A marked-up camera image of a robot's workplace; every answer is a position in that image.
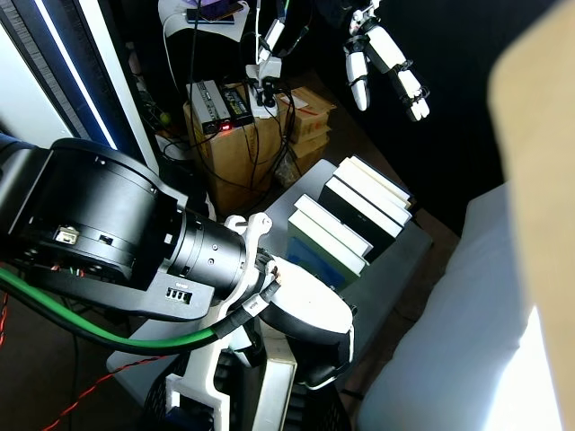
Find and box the black Century book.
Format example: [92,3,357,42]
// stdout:
[349,154,413,198]

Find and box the white charging cable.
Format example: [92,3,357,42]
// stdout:
[253,0,270,64]

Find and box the white K spine book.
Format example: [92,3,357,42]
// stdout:
[330,173,412,219]

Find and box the large cardboard box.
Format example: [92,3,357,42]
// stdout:
[182,83,293,217]

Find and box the purple flat item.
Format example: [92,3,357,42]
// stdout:
[197,0,249,17]

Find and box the dark spine book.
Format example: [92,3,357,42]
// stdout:
[292,193,373,257]

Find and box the dark blue smartphone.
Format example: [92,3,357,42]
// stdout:
[186,8,237,24]

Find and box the black power supply unit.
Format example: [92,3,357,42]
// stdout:
[219,85,256,136]

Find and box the red twisted cable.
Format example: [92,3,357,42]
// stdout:
[40,354,170,431]

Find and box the white robot body column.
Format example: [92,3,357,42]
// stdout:
[0,0,162,180]

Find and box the white power strip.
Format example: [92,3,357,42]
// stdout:
[247,78,283,120]

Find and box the white round seat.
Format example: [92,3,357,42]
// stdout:
[159,0,252,46]

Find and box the white plug adapter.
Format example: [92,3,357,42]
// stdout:
[245,57,283,81]

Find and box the silver power supply unit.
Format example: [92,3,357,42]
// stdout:
[185,79,228,135]

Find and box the tan flat panel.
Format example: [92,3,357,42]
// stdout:
[487,0,575,431]

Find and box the grey usb adapter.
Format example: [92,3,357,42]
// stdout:
[263,18,287,54]

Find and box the clear plastic bag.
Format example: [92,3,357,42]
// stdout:
[273,154,301,186]

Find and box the black slotted plastic basket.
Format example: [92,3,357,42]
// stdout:
[142,352,350,431]

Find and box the small cardboard box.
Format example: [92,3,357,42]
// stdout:
[287,128,333,171]

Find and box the blue metal bookend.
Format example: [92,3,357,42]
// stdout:
[285,236,349,291]

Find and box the cardboard box red label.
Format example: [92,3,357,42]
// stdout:
[276,87,338,138]

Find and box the green braided cable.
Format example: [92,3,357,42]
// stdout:
[0,267,270,358]

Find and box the small cream book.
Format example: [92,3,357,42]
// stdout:
[251,331,298,431]

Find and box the tan spine book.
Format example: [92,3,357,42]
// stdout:
[337,161,412,204]

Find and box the black cover book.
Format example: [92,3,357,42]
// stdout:
[317,186,403,264]

